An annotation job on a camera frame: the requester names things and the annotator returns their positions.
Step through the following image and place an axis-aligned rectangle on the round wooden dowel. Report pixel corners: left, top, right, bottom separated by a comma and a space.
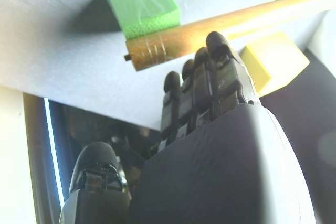
123, 0, 320, 72

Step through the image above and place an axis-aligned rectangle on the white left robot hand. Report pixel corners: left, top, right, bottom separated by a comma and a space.
59, 31, 317, 224

